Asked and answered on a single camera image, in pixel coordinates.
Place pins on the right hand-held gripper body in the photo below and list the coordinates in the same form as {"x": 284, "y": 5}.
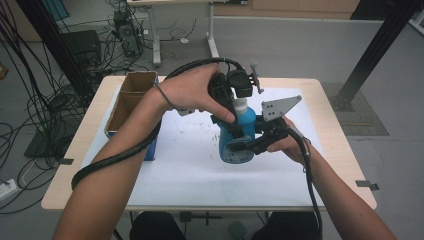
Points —
{"x": 278, "y": 108}

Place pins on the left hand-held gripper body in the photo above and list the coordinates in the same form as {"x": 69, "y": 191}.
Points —
{"x": 240, "y": 83}

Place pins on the blue plastic bottle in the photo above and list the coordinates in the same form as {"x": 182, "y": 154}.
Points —
{"x": 235, "y": 150}

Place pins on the white bottle cap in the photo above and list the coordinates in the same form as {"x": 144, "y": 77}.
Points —
{"x": 240, "y": 106}

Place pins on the person's left hand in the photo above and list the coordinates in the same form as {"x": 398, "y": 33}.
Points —
{"x": 190, "y": 90}

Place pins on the person's right hand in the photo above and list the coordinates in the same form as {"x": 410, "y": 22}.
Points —
{"x": 296, "y": 146}

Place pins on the white paper sheet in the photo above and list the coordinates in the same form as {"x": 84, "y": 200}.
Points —
{"x": 186, "y": 180}

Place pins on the light wooden table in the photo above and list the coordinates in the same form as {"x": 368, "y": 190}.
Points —
{"x": 336, "y": 160}

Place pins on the dark grey floor mat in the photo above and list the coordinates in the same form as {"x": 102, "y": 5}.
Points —
{"x": 363, "y": 116}

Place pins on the wooden cabinet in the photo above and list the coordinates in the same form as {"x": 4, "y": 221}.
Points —
{"x": 286, "y": 8}

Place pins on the person's right leg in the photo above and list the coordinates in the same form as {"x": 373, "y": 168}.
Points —
{"x": 286, "y": 228}

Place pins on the person's leg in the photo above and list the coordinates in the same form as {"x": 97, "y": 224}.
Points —
{"x": 156, "y": 228}
{"x": 286, "y": 228}

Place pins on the open cardboard box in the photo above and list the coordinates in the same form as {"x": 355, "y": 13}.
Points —
{"x": 133, "y": 83}

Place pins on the computer tower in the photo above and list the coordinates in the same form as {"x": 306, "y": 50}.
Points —
{"x": 128, "y": 33}

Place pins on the person's left leg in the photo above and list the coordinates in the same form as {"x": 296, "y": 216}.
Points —
{"x": 156, "y": 228}

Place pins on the black equipment box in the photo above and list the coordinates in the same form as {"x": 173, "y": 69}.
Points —
{"x": 83, "y": 46}

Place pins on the white power strip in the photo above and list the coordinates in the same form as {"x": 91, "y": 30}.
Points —
{"x": 7, "y": 189}

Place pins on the white desk frame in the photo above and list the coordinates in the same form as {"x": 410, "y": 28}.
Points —
{"x": 212, "y": 33}

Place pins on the black metal stand post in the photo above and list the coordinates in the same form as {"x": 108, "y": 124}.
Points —
{"x": 56, "y": 46}
{"x": 376, "y": 46}

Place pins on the dark metal bracket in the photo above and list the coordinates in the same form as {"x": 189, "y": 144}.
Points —
{"x": 366, "y": 184}
{"x": 65, "y": 161}

